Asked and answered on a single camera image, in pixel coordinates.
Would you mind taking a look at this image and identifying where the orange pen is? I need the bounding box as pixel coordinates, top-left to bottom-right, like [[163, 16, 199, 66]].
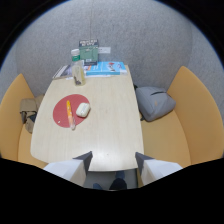
[[65, 100, 76, 131]]

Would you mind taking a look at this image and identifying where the orange bench seat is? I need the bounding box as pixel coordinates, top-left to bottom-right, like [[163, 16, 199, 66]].
[[0, 73, 49, 169], [137, 65, 224, 188]]

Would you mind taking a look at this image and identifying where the red round mat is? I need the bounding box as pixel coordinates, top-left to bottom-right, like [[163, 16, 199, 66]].
[[52, 93, 91, 129]]

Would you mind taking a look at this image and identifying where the white earbuds case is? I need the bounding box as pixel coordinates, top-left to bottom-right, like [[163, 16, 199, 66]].
[[75, 102, 92, 118]]

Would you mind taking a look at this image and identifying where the grey backpack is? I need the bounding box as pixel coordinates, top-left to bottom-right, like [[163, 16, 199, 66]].
[[134, 85, 177, 122]]

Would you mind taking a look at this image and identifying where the tan bag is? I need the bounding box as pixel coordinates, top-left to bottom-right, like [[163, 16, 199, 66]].
[[19, 94, 45, 135]]

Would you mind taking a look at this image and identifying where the grey striped book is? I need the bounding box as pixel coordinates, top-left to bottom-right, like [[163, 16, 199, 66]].
[[52, 64, 73, 80]]

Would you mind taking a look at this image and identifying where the clear bottle with green cap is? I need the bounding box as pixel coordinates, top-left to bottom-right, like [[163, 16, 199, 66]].
[[70, 48, 87, 87]]

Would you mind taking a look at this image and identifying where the blue book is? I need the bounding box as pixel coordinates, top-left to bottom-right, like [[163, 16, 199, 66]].
[[85, 61, 128, 76]]

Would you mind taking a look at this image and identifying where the dark green standing book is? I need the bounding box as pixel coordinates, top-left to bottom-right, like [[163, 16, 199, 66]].
[[78, 38, 100, 66]]

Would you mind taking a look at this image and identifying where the white wall outlet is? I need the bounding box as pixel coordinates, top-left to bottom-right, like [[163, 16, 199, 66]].
[[97, 46, 112, 55]]

